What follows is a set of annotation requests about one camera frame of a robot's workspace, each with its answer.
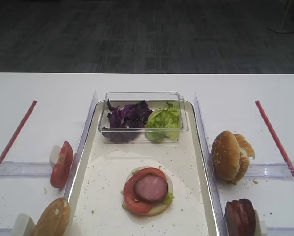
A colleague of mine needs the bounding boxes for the round meat slice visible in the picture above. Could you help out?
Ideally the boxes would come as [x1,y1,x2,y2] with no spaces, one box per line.
[134,175,168,203]

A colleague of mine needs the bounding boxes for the green lettuce in container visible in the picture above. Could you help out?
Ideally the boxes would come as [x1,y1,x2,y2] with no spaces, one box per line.
[145,102,181,143]

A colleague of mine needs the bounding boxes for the lettuce piece on bun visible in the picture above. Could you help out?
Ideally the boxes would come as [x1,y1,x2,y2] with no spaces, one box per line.
[121,169,175,210]

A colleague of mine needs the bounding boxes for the tomato slice on bun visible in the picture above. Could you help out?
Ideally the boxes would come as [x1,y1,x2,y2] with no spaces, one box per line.
[123,167,167,215]

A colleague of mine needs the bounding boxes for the white block behind tomato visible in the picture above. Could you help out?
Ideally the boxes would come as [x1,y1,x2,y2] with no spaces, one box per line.
[49,145,61,169]

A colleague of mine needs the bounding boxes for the upright tomato slices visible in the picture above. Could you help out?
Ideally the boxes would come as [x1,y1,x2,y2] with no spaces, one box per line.
[50,141,74,188]

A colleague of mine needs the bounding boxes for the stack of meat slices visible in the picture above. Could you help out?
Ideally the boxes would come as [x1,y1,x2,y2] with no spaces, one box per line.
[224,198,256,236]

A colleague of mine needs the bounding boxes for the white block behind meat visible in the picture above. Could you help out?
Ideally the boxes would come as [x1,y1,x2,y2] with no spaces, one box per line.
[254,210,268,236]

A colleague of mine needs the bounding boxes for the clear plastic container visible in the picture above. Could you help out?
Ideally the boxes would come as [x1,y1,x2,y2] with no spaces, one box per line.
[98,92,188,144]

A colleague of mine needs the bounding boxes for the purple cabbage leaves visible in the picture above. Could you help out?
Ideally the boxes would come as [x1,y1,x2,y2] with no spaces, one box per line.
[102,99,152,143]

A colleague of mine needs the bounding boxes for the left long clear divider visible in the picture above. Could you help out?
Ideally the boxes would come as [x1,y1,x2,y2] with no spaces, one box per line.
[63,91,97,202]

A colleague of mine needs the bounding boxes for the long clear divider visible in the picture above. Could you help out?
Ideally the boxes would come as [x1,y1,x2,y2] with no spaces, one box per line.
[63,91,97,202]
[193,93,228,236]

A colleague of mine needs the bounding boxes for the bottom bun on tray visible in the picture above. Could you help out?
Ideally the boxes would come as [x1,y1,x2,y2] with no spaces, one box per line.
[122,166,174,217]

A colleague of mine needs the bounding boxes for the sesame bun stack right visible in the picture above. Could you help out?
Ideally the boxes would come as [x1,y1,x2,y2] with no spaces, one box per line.
[211,130,255,184]

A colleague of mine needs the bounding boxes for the metal baking tray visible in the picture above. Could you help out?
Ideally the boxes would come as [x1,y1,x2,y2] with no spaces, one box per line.
[69,102,218,236]

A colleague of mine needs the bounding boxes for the right red strip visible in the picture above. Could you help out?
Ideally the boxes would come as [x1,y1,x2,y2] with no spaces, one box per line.
[255,100,294,179]

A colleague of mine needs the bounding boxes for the red strip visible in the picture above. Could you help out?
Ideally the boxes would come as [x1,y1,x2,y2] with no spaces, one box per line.
[0,100,37,166]
[255,100,294,179]

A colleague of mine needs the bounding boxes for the right long clear divider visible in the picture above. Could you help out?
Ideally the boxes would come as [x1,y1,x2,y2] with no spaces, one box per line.
[193,93,228,236]

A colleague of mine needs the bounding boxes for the left red strip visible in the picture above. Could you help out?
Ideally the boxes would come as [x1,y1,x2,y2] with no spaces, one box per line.
[0,100,37,166]

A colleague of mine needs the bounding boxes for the upright bun half left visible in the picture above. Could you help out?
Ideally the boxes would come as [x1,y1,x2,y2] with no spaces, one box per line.
[33,197,71,236]

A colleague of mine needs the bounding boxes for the white block behind bun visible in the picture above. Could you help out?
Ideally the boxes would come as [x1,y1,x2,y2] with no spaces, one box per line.
[11,213,36,236]

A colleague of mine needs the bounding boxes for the white floor stand base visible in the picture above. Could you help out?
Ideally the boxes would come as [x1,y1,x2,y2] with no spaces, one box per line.
[267,0,294,34]

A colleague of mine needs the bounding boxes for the right upper clear rail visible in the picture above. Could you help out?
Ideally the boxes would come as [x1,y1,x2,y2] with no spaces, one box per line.
[244,162,294,180]

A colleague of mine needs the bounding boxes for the clear rail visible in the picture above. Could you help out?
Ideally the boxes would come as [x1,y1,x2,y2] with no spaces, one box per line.
[244,162,294,180]
[0,161,52,177]

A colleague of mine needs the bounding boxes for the left upper clear rail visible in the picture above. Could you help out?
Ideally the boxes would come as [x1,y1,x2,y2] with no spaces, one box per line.
[0,161,52,177]

